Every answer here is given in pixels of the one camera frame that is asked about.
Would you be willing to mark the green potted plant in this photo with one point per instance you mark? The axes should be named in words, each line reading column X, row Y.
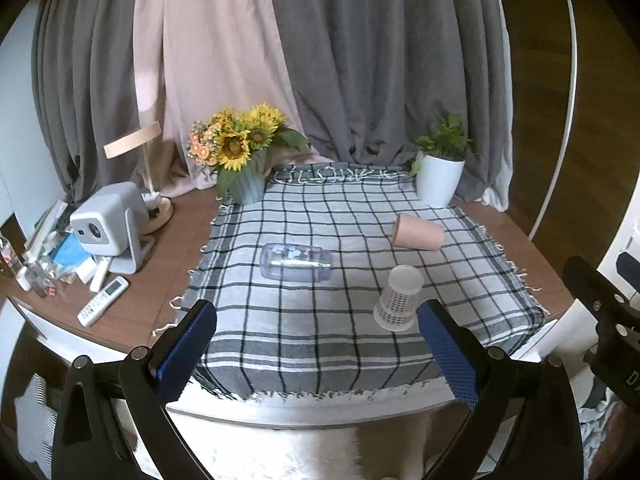
column 445, row 140

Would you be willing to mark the grey curtain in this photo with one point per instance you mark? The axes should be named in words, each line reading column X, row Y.
column 390, row 60
column 90, row 85

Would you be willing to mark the pink cup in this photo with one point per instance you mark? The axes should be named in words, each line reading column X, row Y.
column 420, row 232

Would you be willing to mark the wooden desk lamp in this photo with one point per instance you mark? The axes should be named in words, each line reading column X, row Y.
column 131, row 141

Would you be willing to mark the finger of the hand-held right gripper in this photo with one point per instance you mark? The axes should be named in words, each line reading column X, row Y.
column 595, row 292

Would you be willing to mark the blue-green ribbed vase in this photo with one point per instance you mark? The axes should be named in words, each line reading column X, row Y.
column 250, row 185

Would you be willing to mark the pink curtain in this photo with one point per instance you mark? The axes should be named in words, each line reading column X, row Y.
column 210, row 50

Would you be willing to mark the white remote control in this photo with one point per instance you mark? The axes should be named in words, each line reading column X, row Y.
column 102, row 302

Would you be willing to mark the white tube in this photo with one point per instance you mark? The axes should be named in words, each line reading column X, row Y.
column 100, row 272

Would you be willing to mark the white plant pot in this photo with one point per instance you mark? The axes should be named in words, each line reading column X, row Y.
column 437, row 180

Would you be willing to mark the white patterned cup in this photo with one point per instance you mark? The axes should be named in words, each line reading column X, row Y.
column 397, row 300

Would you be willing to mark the white projector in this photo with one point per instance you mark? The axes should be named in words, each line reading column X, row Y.
column 97, row 225

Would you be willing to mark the white hoop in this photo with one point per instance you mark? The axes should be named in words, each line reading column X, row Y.
column 576, row 60

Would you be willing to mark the grey checked cloth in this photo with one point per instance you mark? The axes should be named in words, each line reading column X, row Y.
column 325, row 320

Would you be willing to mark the white fluffy rug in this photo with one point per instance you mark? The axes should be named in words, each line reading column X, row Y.
column 320, row 455

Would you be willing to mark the blue packet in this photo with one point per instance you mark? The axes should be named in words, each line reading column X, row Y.
column 72, row 252

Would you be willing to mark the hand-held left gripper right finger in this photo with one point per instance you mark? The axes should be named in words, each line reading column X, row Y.
column 450, row 355

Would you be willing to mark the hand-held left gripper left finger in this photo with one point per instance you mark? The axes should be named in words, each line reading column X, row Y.
column 187, row 350

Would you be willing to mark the sunflower bouquet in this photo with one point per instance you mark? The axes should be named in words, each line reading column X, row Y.
column 232, row 147

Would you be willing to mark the clear plastic cup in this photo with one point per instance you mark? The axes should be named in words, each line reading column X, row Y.
column 295, row 265

